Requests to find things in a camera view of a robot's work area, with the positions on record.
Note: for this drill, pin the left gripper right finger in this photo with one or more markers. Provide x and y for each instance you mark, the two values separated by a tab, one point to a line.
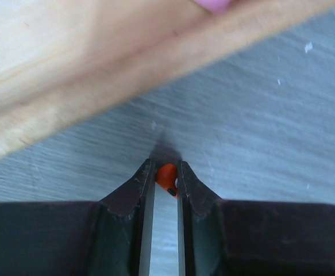
236	237

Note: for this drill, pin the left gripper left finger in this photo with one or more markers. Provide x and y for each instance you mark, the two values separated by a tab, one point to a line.
111	236

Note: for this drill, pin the orange earbud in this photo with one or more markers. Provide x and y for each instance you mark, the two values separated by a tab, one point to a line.
166	177

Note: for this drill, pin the wooden clothes rack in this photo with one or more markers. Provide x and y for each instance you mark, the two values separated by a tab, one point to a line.
64	61

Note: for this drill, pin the pink t-shirt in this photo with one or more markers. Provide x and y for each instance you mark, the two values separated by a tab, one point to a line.
214	6

